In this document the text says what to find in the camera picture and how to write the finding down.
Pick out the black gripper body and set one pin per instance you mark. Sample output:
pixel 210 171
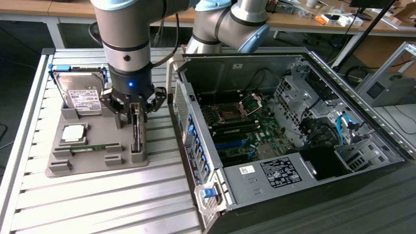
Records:
pixel 129 80

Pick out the black graphics card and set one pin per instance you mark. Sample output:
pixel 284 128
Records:
pixel 137 131

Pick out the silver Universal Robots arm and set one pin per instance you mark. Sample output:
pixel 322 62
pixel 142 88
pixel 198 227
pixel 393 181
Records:
pixel 126 36

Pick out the silver hard disk drive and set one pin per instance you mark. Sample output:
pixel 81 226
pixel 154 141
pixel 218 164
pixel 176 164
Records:
pixel 81 97

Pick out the grey parts rack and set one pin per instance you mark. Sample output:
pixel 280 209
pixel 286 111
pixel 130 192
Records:
pixel 97 136

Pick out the blue slot cover clip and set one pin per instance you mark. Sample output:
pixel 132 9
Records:
pixel 190 128

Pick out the silver CPU chip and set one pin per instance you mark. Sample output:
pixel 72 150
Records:
pixel 72 133

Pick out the green RAM stick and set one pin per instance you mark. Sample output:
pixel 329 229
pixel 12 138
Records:
pixel 90 147

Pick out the blue disk caddy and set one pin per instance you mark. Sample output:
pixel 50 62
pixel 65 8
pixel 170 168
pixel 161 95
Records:
pixel 61 67

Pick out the CPU socket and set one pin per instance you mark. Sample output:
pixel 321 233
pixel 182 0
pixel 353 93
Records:
pixel 228 114

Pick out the blue expansion slot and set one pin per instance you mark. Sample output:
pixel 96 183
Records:
pixel 230 144

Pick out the metal socket cover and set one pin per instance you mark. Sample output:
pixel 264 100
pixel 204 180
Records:
pixel 252 104

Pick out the black expansion slot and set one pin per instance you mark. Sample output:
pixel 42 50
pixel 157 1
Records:
pixel 233 158

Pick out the green motherboard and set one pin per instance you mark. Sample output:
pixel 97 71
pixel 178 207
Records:
pixel 269 126

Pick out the blue case latch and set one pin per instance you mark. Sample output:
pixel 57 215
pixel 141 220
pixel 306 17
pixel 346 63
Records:
pixel 208 193

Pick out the tall metal drive cage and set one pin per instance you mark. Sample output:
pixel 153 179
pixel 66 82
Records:
pixel 292 92

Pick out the long wooden desk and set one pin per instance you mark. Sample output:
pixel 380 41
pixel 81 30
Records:
pixel 32 7

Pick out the grey power supply unit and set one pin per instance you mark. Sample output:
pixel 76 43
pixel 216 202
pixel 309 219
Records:
pixel 253 180

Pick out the metal electronics box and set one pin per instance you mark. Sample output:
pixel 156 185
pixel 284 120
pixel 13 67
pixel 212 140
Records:
pixel 284 8

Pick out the orange small box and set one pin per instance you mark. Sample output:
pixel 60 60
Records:
pixel 321 19

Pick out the white mug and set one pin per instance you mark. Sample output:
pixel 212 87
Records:
pixel 312 3

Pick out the open black PC case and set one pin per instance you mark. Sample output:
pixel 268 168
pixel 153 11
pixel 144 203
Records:
pixel 292 214

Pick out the low metal disk bay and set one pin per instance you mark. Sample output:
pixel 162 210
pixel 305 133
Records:
pixel 357 156

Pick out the white small box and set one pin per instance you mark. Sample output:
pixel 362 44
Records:
pixel 356 22

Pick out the black slanted pole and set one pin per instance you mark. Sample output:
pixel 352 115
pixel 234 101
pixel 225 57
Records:
pixel 366 29

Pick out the grey control box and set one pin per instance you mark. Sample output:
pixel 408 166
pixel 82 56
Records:
pixel 389 92

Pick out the black monitor with stand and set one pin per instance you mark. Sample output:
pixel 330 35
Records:
pixel 361 15

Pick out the cluttered wooden desk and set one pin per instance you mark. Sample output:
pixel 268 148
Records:
pixel 402 29

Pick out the brown cardboard piece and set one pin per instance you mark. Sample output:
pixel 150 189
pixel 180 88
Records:
pixel 405 14

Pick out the aluminium profile frame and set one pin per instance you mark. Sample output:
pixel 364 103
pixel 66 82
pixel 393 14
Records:
pixel 389 61

